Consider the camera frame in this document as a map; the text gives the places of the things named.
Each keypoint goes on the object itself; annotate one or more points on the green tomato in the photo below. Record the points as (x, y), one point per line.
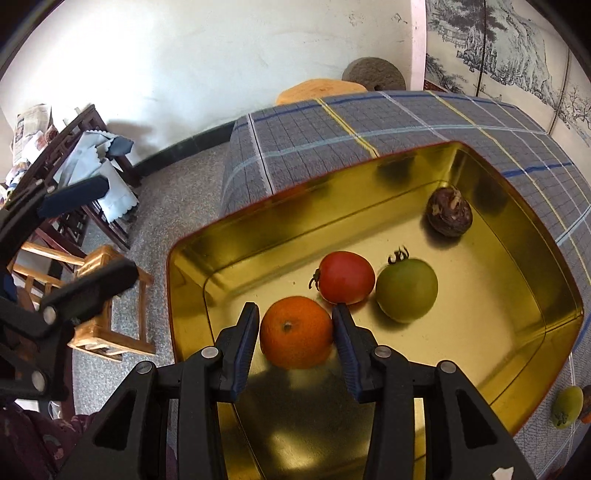
(406, 288)
(568, 406)

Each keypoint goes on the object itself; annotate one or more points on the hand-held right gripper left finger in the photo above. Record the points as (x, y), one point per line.
(244, 350)

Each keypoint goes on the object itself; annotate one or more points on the dark brown round fruit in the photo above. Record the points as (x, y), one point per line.
(449, 213)

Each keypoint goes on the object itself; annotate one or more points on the round grey millstone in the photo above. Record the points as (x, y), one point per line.
(374, 71)

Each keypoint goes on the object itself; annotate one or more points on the white scalloped cloth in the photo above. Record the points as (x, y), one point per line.
(87, 152)
(117, 194)

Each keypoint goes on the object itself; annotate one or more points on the dark blue cloth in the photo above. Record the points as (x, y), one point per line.
(122, 145)

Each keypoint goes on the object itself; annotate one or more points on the dark wooden chair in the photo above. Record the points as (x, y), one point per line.
(76, 127)

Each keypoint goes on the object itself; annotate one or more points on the small light wooden chair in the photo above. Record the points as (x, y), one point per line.
(99, 263)

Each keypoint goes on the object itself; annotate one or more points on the gold metal tin box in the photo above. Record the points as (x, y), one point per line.
(461, 323)

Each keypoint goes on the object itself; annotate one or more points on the red tomato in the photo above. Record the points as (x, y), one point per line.
(346, 277)

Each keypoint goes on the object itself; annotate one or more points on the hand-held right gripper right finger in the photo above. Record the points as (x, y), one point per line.
(346, 350)

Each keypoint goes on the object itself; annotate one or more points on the landscape painted folding screen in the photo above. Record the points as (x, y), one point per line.
(498, 50)

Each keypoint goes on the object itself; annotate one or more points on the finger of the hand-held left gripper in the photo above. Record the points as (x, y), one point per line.
(74, 193)
(92, 282)

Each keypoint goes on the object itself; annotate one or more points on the stack of newspapers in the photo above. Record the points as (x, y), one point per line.
(32, 129)

